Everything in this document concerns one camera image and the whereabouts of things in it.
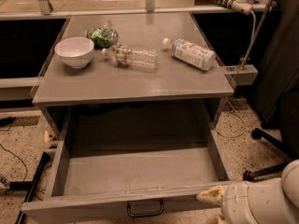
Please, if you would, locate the white ceramic bowl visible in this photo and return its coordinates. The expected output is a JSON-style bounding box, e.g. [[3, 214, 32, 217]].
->
[[54, 37, 94, 68]]

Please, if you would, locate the grey cabinet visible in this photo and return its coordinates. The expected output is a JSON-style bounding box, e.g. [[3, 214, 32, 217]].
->
[[30, 12, 237, 138]]

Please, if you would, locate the black floor cable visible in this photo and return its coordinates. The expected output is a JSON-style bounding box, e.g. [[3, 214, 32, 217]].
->
[[0, 143, 29, 182]]

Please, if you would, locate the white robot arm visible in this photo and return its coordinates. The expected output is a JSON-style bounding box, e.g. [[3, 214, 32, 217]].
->
[[196, 160, 299, 224]]

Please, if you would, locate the green chip bag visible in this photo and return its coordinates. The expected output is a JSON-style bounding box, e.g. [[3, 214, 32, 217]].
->
[[85, 28, 119, 49]]

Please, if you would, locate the black office chair base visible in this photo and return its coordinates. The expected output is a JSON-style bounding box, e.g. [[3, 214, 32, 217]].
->
[[242, 91, 299, 183]]

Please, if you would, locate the grey top drawer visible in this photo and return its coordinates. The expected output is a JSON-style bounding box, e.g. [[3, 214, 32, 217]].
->
[[21, 106, 257, 224]]

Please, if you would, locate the white labelled plastic bottle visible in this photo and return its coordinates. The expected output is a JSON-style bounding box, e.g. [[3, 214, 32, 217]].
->
[[163, 38, 216, 71]]

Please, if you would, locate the black metal drawer handle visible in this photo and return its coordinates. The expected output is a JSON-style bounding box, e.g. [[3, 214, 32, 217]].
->
[[127, 201, 164, 218]]

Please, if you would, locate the grey metal rail frame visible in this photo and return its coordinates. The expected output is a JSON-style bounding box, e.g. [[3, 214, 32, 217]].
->
[[0, 0, 278, 21]]

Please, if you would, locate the black stand leg left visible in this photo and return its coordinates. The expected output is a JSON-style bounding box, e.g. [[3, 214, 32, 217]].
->
[[13, 152, 50, 224]]

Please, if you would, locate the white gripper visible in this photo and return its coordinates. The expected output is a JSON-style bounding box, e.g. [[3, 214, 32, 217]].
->
[[196, 177, 299, 224]]

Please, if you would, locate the clear plastic water bottle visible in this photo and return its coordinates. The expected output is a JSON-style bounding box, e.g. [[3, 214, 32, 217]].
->
[[102, 44, 158, 70]]

